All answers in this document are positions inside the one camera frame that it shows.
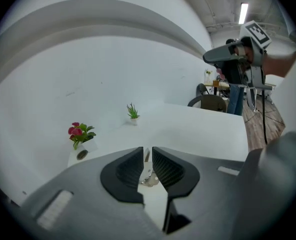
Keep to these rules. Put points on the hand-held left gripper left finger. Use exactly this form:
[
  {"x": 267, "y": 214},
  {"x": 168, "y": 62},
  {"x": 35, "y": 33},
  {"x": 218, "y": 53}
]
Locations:
[{"x": 124, "y": 179}]

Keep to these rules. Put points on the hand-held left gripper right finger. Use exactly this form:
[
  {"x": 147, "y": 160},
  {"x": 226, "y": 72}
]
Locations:
[{"x": 178, "y": 179}]

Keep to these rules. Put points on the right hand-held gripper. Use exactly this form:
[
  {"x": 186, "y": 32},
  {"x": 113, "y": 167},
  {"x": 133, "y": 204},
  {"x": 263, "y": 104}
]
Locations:
[{"x": 218, "y": 55}]

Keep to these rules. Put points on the person's right forearm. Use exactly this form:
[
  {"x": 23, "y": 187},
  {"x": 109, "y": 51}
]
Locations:
[{"x": 280, "y": 64}]

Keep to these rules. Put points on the person's right hand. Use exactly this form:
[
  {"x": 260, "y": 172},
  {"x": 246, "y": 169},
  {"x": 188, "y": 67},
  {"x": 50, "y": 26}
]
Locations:
[{"x": 246, "y": 55}]

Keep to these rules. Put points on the white flower vase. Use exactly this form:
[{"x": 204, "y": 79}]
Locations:
[{"x": 208, "y": 76}]

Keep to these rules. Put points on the brown cup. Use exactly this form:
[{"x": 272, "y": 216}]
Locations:
[{"x": 215, "y": 83}]

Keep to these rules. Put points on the light wooden side table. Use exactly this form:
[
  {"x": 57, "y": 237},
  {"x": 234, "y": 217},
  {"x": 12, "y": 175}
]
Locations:
[{"x": 221, "y": 84}]

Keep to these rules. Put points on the black folding chair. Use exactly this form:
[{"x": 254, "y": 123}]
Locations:
[{"x": 201, "y": 89}]

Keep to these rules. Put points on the dark wicker chair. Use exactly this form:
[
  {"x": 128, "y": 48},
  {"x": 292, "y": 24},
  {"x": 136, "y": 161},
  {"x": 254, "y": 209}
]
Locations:
[{"x": 210, "y": 102}]

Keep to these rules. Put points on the small round dark tin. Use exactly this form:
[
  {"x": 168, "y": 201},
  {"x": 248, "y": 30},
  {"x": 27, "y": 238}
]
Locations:
[{"x": 82, "y": 155}]

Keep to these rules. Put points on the ceiling strip light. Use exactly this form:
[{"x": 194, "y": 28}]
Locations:
[{"x": 243, "y": 13}]

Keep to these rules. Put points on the white square table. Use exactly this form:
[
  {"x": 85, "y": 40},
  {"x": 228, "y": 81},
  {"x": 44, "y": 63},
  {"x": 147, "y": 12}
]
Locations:
[{"x": 188, "y": 129}]

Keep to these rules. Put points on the white background desk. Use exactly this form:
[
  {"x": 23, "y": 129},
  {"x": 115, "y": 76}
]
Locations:
[{"x": 269, "y": 87}]

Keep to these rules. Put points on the red flower potted plant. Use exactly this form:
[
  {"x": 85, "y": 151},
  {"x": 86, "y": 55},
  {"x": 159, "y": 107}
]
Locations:
[{"x": 79, "y": 132}]

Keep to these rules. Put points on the small green potted plant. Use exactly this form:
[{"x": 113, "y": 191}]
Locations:
[{"x": 133, "y": 114}]

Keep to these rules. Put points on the person's gray shirt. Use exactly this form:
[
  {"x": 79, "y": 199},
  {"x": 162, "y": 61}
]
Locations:
[{"x": 283, "y": 184}]

